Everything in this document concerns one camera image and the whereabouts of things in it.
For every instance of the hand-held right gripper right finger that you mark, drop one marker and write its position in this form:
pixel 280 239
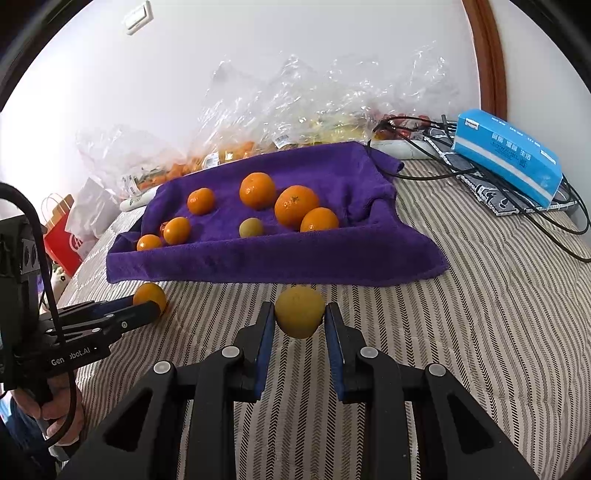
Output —
pixel 337 355

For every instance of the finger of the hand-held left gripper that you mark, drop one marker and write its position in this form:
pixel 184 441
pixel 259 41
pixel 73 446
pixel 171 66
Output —
pixel 115 303
pixel 129 318

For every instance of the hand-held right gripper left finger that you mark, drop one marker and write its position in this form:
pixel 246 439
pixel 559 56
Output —
pixel 264 355

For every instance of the small tangerine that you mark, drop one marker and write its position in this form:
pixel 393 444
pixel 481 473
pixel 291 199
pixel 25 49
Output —
pixel 150 293
pixel 149 242
pixel 177 230

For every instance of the yellow round fruit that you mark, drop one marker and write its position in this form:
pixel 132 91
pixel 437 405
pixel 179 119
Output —
pixel 300 317

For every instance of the purple towel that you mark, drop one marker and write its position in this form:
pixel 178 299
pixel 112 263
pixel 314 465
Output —
pixel 277 258

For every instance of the green plum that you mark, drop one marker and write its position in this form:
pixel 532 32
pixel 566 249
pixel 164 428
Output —
pixel 251 227

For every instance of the mandarin orange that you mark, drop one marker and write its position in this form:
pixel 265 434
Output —
pixel 319 220
pixel 201 201

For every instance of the large orange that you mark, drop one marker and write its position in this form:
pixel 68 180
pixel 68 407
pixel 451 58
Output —
pixel 297 206
pixel 257 190

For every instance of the person's left hand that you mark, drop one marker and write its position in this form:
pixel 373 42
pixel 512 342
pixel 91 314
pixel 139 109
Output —
pixel 60 406

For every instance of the white black spotted object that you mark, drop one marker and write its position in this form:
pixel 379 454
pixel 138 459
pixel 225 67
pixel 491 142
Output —
pixel 57 273

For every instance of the red paper bag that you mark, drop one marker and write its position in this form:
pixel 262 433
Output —
pixel 62 244

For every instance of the white printed plastic bag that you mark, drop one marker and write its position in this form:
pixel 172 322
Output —
pixel 92 207

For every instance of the white paper roll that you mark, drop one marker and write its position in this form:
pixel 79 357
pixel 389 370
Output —
pixel 136 201

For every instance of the brown paper bag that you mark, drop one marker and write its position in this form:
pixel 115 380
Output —
pixel 65 205

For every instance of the clear bag of leafy tangerines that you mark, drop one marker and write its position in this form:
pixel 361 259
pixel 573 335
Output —
pixel 152 175

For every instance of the clear bag of oranges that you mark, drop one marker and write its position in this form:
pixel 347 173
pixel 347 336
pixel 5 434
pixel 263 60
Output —
pixel 235 150

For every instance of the black patterned cloth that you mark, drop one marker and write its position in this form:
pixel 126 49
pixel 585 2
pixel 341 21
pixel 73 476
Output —
pixel 489 194

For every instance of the blue tissue box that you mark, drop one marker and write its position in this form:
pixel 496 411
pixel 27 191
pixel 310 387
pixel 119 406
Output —
pixel 503 152

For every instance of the clear bag of red fruit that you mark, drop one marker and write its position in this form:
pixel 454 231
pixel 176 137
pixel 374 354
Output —
pixel 406 92

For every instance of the white light switch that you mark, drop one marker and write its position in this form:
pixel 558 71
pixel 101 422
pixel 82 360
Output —
pixel 138 17

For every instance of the brown wooden door frame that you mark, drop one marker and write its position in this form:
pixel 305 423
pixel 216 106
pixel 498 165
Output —
pixel 491 60

